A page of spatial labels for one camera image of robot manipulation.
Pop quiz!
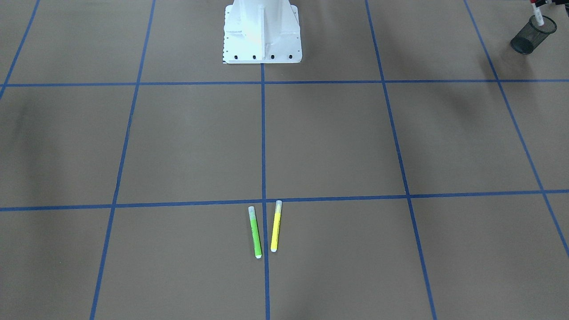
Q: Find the red marker pen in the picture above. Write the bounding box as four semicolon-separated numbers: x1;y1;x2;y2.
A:
530;0;545;27

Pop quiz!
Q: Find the black cup near arm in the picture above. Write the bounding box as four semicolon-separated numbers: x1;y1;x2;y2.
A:
510;16;557;55

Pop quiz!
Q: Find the yellow marker pen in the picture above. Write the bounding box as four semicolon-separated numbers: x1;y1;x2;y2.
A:
270;200;283;252

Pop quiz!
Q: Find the green marker pen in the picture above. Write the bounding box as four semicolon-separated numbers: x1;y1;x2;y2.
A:
248;206;262;259

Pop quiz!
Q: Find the brown paper table mat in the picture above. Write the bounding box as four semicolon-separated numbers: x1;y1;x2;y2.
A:
1;0;568;320

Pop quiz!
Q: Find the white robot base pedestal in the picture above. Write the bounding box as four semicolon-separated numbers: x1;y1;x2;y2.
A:
222;0;303;64

